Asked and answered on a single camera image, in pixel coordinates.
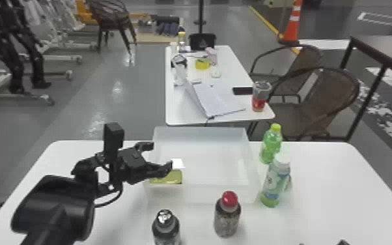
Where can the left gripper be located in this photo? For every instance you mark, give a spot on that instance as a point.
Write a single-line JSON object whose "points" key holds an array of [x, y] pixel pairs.
{"points": [[132, 167]]}

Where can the yellow snack packet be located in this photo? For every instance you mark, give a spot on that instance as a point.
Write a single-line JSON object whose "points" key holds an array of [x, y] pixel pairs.
{"points": [[170, 177]]}

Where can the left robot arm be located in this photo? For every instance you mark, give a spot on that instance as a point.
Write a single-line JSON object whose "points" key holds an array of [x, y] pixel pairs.
{"points": [[56, 212]]}

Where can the clear box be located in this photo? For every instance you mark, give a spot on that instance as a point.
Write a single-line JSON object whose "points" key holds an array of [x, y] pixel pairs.
{"points": [[213, 160]]}

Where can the white side table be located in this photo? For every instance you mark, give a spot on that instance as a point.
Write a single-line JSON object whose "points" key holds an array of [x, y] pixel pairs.
{"points": [[182, 102]]}

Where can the dark bottle silver cap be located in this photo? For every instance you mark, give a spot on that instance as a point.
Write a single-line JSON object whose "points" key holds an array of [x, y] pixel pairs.
{"points": [[166, 227]]}

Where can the white paper pad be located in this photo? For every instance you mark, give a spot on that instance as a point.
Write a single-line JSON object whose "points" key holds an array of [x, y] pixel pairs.
{"points": [[213, 99]]}

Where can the white bottle black cap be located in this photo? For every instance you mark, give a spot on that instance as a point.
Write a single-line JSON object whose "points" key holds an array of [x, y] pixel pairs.
{"points": [[179, 70]]}

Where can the dark bottle red cap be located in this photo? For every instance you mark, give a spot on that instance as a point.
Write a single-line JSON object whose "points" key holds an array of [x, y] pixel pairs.
{"points": [[226, 217]]}

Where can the yellow tape roll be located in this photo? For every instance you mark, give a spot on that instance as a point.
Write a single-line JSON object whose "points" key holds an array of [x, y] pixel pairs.
{"points": [[202, 64]]}

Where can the black phone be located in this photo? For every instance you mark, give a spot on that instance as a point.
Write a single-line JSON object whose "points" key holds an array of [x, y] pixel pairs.
{"points": [[242, 90]]}

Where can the white small box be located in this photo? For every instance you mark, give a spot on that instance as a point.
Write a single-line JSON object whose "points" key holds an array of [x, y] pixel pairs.
{"points": [[211, 55]]}

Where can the green bottle yellow cap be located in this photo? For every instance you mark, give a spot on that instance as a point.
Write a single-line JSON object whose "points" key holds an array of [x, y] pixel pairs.
{"points": [[270, 145]]}

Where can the red clear cup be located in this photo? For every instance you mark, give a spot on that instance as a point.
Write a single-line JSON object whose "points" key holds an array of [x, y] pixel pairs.
{"points": [[260, 97]]}

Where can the green white bottle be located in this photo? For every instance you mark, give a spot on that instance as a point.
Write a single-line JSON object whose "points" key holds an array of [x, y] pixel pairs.
{"points": [[274, 184]]}

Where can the black bag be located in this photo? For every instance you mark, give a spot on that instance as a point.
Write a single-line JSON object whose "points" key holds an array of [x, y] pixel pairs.
{"points": [[202, 41]]}

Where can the brown wicker chair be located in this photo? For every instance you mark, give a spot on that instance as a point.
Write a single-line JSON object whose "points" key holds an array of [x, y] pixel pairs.
{"points": [[307, 58], [110, 17], [326, 99]]}

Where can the orange cone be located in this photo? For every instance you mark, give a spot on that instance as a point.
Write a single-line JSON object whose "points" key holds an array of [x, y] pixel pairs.
{"points": [[292, 24]]}

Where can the dark side table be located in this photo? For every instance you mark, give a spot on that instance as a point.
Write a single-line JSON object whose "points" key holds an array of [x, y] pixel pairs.
{"points": [[387, 51]]}

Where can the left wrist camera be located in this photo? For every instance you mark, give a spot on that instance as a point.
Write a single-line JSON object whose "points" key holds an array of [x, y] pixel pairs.
{"points": [[113, 137]]}

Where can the black post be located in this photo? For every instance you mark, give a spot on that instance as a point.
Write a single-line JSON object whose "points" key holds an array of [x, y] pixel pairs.
{"points": [[200, 13]]}

